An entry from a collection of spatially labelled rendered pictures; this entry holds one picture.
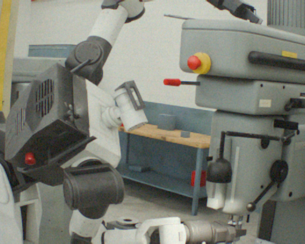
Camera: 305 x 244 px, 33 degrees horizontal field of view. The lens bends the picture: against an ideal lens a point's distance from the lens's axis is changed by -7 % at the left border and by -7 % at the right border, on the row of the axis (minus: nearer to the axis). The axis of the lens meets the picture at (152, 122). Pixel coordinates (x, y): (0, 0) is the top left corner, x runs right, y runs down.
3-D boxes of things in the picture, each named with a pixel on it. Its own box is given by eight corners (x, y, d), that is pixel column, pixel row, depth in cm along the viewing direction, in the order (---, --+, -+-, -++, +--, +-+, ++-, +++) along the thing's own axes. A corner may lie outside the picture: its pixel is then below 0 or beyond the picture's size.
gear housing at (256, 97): (254, 115, 149) (257, 79, 148) (192, 106, 167) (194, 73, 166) (311, 115, 172) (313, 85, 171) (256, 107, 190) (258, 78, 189)
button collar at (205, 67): (205, 74, 147) (207, 53, 147) (189, 73, 152) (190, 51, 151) (210, 75, 149) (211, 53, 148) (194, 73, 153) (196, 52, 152)
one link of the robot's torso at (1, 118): (-32, 125, 176) (-3, 102, 169) (-10, 123, 188) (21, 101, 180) (-5, 200, 172) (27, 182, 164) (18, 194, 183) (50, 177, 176)
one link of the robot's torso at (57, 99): (-12, 184, 148) (72, 133, 133) (-8, 93, 168) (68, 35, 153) (57, 216, 169) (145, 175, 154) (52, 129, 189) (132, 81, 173)
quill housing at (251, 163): (244, 222, 156) (256, 114, 153) (194, 208, 171) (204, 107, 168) (279, 212, 169) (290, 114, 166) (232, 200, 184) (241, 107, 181)
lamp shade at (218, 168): (203, 181, 146) (205, 158, 145) (208, 176, 152) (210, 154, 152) (229, 184, 144) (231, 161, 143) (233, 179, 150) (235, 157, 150)
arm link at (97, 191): (72, 222, 148) (81, 198, 138) (64, 196, 153) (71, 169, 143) (111, 216, 153) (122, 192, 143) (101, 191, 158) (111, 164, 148)
